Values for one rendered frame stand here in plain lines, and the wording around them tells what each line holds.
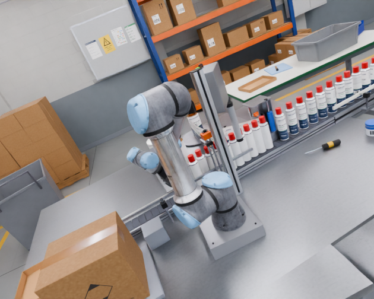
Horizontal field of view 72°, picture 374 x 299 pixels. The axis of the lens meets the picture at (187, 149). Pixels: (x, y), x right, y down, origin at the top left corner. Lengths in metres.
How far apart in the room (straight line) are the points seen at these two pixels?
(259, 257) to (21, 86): 5.48
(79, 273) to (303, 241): 0.82
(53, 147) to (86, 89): 1.67
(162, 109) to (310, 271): 0.74
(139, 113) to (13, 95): 5.33
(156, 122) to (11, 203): 2.59
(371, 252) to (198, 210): 1.18
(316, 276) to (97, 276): 0.74
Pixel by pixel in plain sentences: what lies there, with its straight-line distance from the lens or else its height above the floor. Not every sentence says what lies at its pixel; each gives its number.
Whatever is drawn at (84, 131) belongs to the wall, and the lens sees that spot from 5.97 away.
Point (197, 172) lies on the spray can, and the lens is 1.39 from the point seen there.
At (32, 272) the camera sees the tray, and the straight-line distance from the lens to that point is 1.76.
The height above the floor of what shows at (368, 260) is 0.22.
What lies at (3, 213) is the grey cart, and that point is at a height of 0.67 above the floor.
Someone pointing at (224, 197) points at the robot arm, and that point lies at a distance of 1.04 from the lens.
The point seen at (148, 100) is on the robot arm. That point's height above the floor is 1.52.
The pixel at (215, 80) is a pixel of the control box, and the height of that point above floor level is 1.43.
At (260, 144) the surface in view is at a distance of 1.54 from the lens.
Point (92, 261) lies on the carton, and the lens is 1.01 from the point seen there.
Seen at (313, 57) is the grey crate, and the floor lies 0.86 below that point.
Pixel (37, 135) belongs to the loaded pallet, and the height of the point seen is 0.97.
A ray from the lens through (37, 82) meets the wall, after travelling 5.90.
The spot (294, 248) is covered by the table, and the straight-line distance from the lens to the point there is 1.12.
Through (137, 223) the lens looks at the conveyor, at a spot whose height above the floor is 0.88.
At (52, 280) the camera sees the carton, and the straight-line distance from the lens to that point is 1.07.
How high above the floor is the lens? 1.70
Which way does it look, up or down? 25 degrees down
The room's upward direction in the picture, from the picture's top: 23 degrees counter-clockwise
